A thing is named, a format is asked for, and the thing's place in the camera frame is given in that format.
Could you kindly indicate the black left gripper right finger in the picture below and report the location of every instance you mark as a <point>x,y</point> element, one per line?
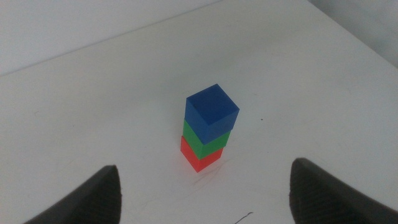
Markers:
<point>317,199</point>

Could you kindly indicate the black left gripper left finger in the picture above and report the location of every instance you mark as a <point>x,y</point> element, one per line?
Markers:
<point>93,205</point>

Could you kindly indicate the red cube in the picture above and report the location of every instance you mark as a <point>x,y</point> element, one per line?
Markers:
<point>199,158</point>

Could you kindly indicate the green cube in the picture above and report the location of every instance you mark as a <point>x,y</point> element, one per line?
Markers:
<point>211,146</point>

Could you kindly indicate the blue cube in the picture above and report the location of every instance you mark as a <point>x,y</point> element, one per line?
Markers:
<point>211,112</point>

